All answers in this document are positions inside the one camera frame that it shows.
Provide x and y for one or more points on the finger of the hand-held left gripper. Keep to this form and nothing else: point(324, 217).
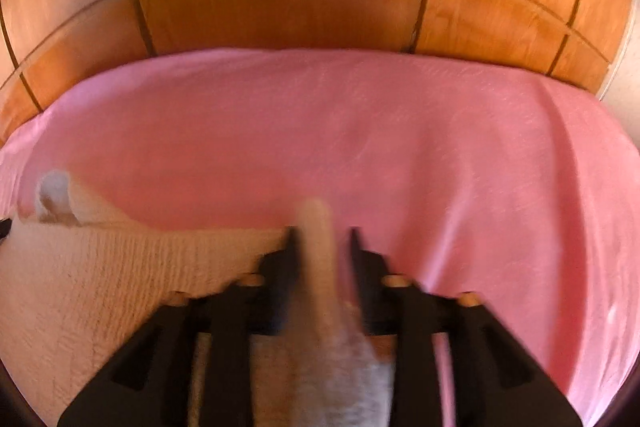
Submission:
point(3, 229)

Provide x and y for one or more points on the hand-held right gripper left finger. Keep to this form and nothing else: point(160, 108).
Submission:
point(280, 287)

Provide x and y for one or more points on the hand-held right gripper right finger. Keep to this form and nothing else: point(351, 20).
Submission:
point(367, 277)

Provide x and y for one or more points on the beige knitted sweater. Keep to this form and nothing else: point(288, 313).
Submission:
point(100, 282)

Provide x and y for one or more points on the pink blanket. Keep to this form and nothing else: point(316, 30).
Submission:
point(400, 157)

